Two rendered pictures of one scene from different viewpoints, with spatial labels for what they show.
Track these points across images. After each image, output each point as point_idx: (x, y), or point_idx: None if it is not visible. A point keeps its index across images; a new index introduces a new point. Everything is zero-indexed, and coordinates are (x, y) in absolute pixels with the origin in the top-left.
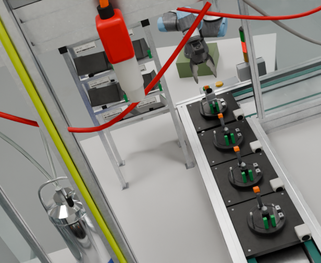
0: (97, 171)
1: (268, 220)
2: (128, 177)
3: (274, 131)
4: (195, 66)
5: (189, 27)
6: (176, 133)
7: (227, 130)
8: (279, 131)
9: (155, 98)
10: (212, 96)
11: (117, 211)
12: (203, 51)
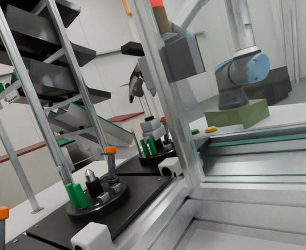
0: (59, 186)
1: None
2: (53, 202)
3: (230, 232)
4: (135, 78)
5: None
6: None
7: (87, 176)
8: (239, 237)
9: (16, 91)
10: (147, 127)
11: None
12: (129, 46)
